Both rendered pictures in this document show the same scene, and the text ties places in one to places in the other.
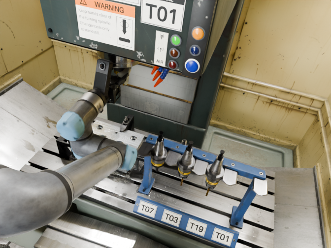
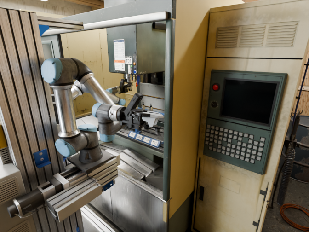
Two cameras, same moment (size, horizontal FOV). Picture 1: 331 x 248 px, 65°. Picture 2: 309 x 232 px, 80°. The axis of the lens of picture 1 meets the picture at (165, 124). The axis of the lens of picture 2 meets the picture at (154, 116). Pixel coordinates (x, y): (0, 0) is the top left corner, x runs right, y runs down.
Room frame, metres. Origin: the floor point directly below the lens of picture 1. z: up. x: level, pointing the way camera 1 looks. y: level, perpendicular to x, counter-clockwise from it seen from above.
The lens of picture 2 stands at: (-1.08, -1.02, 1.83)
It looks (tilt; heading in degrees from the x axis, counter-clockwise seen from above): 19 degrees down; 25
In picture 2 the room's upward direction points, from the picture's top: straight up
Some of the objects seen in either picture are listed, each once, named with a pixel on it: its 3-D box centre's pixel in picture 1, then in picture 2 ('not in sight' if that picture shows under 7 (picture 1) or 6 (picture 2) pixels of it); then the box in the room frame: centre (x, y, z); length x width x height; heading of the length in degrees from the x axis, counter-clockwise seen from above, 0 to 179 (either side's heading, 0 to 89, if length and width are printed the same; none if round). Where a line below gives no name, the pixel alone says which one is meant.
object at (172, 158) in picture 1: (172, 158); not in sight; (0.64, -0.04, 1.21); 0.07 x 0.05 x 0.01; 166
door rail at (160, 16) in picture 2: not in sight; (67, 30); (0.16, 0.36, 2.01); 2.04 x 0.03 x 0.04; 76
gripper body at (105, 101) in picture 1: (104, 91); (122, 89); (0.71, 0.22, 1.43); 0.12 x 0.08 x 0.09; 166
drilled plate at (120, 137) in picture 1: (110, 144); not in sight; (0.89, 0.27, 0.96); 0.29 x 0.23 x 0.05; 76
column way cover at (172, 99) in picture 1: (156, 78); (152, 101); (1.26, 0.08, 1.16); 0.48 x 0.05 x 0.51; 76
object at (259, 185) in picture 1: (260, 187); not in sight; (0.56, -0.36, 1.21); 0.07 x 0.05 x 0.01; 166
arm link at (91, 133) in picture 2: not in sight; (87, 135); (-0.28, -0.17, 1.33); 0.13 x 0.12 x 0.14; 1
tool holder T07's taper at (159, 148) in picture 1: (159, 145); not in sight; (0.65, 0.01, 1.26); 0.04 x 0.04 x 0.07
